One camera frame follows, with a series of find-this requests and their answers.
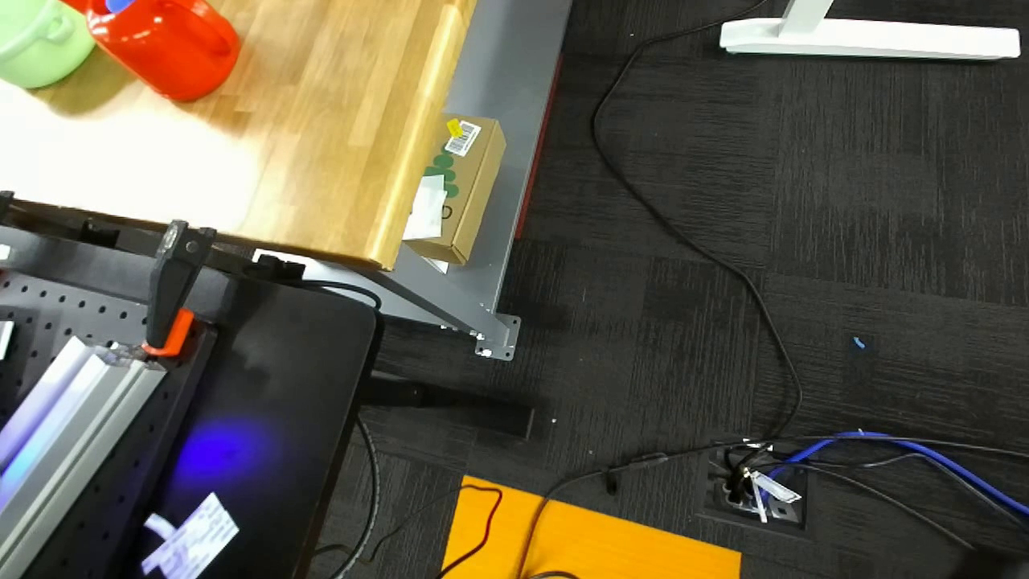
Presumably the small cardboard box with labels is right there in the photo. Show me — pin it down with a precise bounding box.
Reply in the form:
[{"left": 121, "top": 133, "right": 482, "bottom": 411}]
[{"left": 399, "top": 113, "right": 509, "bottom": 269}]

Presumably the black table foot bar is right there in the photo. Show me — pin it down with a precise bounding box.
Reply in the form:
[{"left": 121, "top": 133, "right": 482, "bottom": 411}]
[{"left": 365, "top": 370, "right": 542, "bottom": 444}]

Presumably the black perforated breadboard plate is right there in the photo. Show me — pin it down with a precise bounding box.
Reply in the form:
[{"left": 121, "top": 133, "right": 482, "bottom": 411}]
[{"left": 0, "top": 226, "right": 383, "bottom": 579}]

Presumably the orange floor mat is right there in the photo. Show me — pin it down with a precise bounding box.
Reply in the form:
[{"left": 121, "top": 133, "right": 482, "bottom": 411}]
[{"left": 438, "top": 475, "right": 745, "bottom": 579}]

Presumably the floor outlet box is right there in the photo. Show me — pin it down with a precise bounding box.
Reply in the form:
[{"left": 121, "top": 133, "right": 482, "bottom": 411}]
[{"left": 709, "top": 448, "right": 810, "bottom": 530}]

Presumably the black clamp with orange grip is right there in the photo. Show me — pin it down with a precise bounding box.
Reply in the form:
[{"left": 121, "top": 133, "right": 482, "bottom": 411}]
[{"left": 0, "top": 191, "right": 311, "bottom": 362}]

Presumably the white paper label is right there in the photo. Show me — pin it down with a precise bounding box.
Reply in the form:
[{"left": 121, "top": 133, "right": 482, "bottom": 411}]
[{"left": 136, "top": 490, "right": 242, "bottom": 579}]

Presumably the white desk foot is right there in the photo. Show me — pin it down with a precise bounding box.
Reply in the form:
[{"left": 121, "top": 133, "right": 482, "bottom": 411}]
[{"left": 719, "top": 0, "right": 1024, "bottom": 64}]

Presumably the red plastic mug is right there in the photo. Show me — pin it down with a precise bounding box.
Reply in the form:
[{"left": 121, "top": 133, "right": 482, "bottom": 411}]
[{"left": 62, "top": 0, "right": 246, "bottom": 105}]

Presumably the light green plastic pot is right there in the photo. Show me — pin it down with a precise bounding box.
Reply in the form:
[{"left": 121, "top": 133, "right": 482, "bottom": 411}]
[{"left": 0, "top": 0, "right": 96, "bottom": 93}]

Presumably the grey metal table frame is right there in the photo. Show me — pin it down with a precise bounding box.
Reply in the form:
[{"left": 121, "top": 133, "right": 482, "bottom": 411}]
[{"left": 253, "top": 0, "right": 576, "bottom": 362}]

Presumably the black cable with plug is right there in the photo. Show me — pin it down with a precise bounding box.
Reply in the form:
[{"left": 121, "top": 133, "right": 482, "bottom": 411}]
[{"left": 512, "top": 444, "right": 744, "bottom": 579}]

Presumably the thin red cable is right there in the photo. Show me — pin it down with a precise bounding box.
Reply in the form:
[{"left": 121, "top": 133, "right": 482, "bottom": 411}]
[{"left": 438, "top": 480, "right": 505, "bottom": 579}]

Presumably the thin black cable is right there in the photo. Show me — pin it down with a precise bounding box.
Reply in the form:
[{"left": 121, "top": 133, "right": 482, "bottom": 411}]
[{"left": 310, "top": 280, "right": 386, "bottom": 579}]

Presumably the long black floor cable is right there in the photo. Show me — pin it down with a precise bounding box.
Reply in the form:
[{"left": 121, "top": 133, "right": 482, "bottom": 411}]
[{"left": 590, "top": 22, "right": 804, "bottom": 451}]

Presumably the blue cable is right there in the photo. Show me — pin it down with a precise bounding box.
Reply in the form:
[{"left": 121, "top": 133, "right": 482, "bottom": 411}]
[{"left": 786, "top": 428, "right": 1029, "bottom": 527}]

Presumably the aluminium extrusion rail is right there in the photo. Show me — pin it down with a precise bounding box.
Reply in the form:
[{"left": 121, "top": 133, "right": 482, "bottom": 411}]
[{"left": 0, "top": 334, "right": 172, "bottom": 579}]

